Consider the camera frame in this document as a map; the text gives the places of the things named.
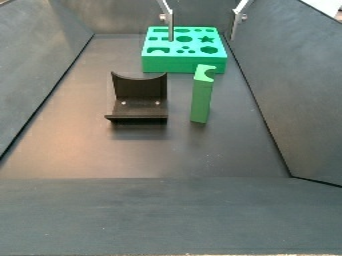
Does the black curved holder stand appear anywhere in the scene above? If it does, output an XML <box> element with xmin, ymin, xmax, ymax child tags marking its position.
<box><xmin>106</xmin><ymin>72</ymin><xmax>169</xmax><ymax>122</ymax></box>

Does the green shape sorter board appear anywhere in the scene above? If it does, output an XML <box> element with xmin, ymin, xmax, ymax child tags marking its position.
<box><xmin>142</xmin><ymin>26</ymin><xmax>227</xmax><ymax>73</ymax></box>

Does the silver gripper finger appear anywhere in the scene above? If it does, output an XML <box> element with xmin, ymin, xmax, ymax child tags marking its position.
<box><xmin>157</xmin><ymin>0</ymin><xmax>174</xmax><ymax>42</ymax></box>
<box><xmin>230</xmin><ymin>0</ymin><xmax>253</xmax><ymax>40</ymax></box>

